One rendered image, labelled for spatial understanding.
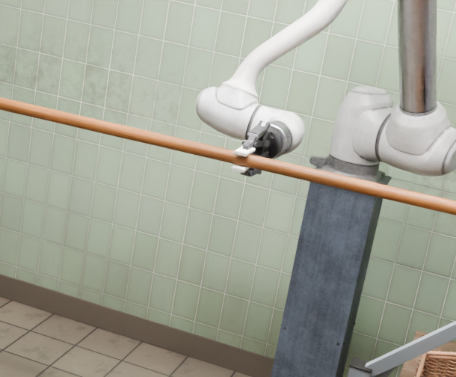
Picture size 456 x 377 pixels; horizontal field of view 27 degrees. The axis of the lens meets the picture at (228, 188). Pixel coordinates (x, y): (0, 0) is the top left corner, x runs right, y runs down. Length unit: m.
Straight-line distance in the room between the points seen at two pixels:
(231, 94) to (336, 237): 0.63
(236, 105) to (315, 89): 0.96
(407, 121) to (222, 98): 0.53
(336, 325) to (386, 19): 1.06
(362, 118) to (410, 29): 0.37
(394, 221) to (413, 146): 0.77
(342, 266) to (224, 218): 0.81
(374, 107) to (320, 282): 0.56
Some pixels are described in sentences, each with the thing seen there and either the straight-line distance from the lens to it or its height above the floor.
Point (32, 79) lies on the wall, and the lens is 3.76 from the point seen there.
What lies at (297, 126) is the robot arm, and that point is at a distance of 2.40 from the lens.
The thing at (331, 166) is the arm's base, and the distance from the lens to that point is 2.81.
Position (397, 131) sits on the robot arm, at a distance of 2.65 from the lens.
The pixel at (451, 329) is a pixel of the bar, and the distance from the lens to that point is 1.73.
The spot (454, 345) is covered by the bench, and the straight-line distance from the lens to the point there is 2.93.
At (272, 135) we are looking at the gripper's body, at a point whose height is 1.21.
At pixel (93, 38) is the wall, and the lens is 3.62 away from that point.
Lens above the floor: 1.73
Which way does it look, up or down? 17 degrees down
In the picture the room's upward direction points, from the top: 10 degrees clockwise
